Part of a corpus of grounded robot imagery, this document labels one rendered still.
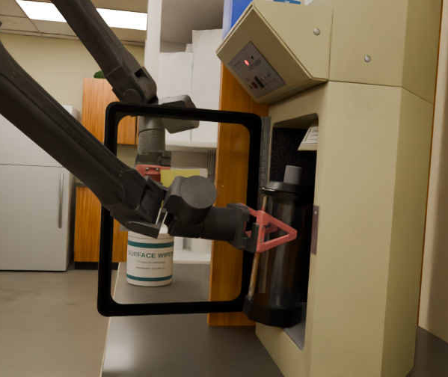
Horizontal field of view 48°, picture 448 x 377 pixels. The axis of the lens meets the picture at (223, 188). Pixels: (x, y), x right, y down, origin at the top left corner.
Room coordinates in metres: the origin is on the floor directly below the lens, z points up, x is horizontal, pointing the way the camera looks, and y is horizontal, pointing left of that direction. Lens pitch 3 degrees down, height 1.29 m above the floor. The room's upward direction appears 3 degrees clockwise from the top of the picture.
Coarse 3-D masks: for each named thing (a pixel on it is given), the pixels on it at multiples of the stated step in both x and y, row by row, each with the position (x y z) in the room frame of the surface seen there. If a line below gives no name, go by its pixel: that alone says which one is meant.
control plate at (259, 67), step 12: (252, 48) 0.79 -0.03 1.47; (240, 60) 0.88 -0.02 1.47; (252, 60) 0.83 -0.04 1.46; (264, 60) 0.79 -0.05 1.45; (240, 72) 0.94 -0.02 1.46; (252, 72) 0.88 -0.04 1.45; (264, 72) 0.83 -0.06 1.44; (276, 72) 0.78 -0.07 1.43; (264, 84) 0.87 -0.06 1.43; (276, 84) 0.82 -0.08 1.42
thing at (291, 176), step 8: (288, 168) 0.86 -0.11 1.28; (296, 168) 0.85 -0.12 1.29; (288, 176) 0.85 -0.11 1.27; (296, 176) 0.85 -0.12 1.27; (272, 184) 0.84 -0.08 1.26; (280, 184) 0.83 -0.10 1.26; (288, 184) 0.83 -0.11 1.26; (296, 184) 0.85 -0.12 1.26; (296, 192) 0.82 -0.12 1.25; (304, 192) 0.82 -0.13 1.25; (312, 192) 0.84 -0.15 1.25
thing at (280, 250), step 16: (288, 192) 0.81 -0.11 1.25; (272, 208) 0.83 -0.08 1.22; (288, 208) 0.82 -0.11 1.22; (304, 208) 0.83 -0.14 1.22; (272, 224) 0.83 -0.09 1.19; (288, 224) 0.82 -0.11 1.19; (304, 224) 0.83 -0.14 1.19; (304, 240) 0.83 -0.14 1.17; (256, 256) 0.85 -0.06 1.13; (272, 256) 0.82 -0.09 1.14; (288, 256) 0.82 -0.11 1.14; (304, 256) 0.84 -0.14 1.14; (256, 272) 0.84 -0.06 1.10; (272, 272) 0.82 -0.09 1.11; (288, 272) 0.82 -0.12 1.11; (256, 288) 0.84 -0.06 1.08; (272, 288) 0.82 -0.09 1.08; (288, 288) 0.82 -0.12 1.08; (272, 304) 0.82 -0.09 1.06; (288, 304) 0.83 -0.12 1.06
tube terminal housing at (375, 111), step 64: (320, 0) 0.75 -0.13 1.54; (384, 0) 0.71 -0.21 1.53; (384, 64) 0.71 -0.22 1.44; (320, 128) 0.72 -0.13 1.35; (384, 128) 0.71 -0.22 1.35; (320, 192) 0.70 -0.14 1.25; (384, 192) 0.71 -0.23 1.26; (320, 256) 0.70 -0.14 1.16; (384, 256) 0.72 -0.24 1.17; (320, 320) 0.70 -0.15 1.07; (384, 320) 0.72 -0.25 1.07
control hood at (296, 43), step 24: (264, 0) 0.68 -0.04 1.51; (240, 24) 0.76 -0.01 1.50; (264, 24) 0.69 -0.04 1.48; (288, 24) 0.69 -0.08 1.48; (312, 24) 0.69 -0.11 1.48; (240, 48) 0.84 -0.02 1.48; (264, 48) 0.75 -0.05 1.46; (288, 48) 0.69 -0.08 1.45; (312, 48) 0.69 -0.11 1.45; (288, 72) 0.74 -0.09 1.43; (312, 72) 0.69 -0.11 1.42; (264, 96) 0.93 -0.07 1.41
